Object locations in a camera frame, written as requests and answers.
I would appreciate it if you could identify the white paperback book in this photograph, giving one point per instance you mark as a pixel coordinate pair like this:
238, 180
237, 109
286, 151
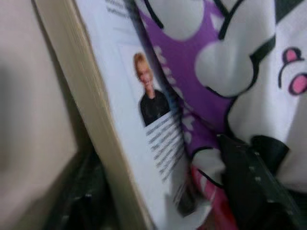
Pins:
124, 119

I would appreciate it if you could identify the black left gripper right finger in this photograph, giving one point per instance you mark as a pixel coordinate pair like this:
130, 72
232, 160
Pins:
251, 191

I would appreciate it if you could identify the cream Kuromi print pillow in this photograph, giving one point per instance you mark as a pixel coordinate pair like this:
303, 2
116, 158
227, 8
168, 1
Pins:
239, 72

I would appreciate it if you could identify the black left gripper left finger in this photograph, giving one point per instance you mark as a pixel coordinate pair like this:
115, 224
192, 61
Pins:
79, 203

